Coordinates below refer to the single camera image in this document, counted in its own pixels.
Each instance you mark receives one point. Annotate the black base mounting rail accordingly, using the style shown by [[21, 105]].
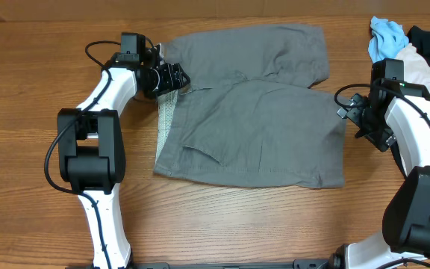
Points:
[[296, 264]]

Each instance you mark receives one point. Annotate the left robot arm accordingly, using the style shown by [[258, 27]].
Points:
[[90, 147]]

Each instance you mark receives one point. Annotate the grey shorts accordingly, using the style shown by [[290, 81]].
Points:
[[250, 116]]

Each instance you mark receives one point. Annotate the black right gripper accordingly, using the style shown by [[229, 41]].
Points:
[[383, 138]]

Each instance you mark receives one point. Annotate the light blue cloth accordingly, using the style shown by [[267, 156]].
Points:
[[386, 39]]

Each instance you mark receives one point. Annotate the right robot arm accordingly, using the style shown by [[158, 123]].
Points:
[[405, 234]]

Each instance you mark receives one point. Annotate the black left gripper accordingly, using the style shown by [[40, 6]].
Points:
[[173, 79]]

